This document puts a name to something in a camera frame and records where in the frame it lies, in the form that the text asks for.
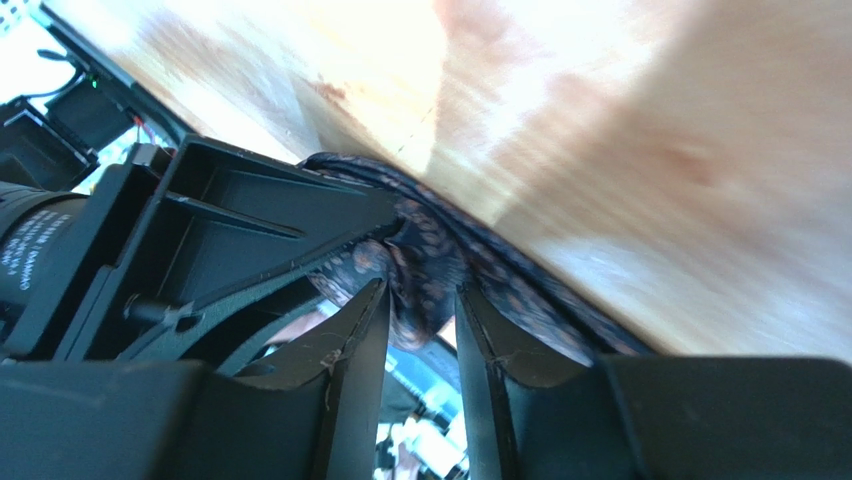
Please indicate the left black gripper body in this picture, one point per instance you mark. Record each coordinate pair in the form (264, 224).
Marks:
(32, 223)

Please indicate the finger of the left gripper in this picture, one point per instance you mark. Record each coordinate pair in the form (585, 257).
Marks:
(190, 254)

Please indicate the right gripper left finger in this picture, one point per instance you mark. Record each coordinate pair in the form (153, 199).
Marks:
(307, 411)

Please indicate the dark blue paisley tie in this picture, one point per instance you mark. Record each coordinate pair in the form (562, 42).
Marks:
(434, 248)

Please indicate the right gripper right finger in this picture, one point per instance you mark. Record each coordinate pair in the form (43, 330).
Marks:
(532, 413)

